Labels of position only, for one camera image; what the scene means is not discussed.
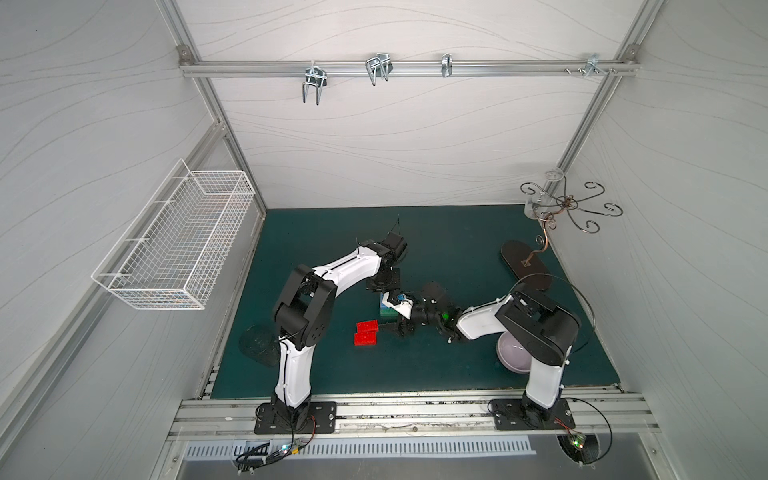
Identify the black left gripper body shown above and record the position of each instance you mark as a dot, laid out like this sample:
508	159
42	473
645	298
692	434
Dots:
384	281

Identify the large green lego brick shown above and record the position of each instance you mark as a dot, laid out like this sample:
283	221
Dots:
388	314

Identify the red lego brick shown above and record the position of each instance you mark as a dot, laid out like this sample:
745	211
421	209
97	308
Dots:
367	338
367	326

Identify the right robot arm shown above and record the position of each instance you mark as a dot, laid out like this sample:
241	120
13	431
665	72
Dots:
544	330

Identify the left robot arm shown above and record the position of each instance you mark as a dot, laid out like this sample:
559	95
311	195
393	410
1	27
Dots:
304	309

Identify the lilac bowl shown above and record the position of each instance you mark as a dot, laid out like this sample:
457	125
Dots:
512	355

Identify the right controller board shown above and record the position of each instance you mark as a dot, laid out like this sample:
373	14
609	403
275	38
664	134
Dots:
580	448

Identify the metal hook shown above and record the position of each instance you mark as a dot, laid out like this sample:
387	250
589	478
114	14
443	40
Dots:
446	65
315	80
378	67
592	67

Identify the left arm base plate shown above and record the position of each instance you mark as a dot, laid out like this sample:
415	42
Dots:
276	418

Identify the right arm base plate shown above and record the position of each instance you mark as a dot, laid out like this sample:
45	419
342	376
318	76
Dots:
523	414

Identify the aluminium front rail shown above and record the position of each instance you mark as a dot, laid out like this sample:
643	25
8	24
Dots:
417	414

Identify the aluminium rail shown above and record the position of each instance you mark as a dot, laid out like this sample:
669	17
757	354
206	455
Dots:
417	414
401	68

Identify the left controller board with wires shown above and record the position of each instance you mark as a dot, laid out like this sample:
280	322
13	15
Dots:
261	455

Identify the white wire basket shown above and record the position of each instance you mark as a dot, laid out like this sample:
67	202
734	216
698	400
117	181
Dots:
171	254

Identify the aluminium top rail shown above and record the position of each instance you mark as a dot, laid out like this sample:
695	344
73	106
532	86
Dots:
401	68

